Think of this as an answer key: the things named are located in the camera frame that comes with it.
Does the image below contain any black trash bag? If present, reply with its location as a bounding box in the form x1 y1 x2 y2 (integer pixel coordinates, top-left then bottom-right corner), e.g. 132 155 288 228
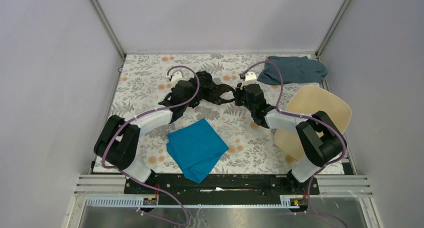
189 71 236 108

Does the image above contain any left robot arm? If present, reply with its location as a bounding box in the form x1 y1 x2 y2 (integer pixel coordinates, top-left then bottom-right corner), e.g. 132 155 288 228
93 80 200 194

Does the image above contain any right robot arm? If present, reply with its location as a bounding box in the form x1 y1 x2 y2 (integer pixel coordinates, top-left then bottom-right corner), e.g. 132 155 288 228
234 83 347 194

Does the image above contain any beige plastic trash bin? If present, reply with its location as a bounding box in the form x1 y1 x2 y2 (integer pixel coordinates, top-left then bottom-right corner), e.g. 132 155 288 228
272 84 353 162

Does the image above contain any floral patterned table mat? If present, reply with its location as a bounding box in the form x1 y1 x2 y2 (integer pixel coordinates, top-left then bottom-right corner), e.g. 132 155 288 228
110 54 305 177

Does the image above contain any dark teal crumpled cloth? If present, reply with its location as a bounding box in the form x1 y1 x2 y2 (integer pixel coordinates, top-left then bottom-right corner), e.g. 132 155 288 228
257 56 328 86

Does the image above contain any bright blue folded cloth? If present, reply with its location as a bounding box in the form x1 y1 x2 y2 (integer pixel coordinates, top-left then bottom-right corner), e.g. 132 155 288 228
166 119 229 184

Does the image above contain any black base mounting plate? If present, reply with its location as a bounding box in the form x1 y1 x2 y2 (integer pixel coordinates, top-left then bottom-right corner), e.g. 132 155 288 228
124 173 320 206

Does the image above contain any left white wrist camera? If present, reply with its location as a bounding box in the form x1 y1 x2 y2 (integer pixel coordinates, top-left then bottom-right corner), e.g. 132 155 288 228
167 71 184 85

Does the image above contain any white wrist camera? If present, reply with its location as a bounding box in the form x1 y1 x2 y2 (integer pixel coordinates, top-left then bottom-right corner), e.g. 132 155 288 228
239 71 257 88
167 71 184 85

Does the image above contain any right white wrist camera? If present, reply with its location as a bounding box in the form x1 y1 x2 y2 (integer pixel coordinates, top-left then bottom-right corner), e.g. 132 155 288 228
239 71 257 88

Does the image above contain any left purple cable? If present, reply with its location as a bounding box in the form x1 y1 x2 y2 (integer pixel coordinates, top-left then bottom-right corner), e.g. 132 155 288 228
100 65 201 227

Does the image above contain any white slotted cable duct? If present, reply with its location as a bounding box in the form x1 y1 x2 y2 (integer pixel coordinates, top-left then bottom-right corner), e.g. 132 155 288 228
86 195 306 210

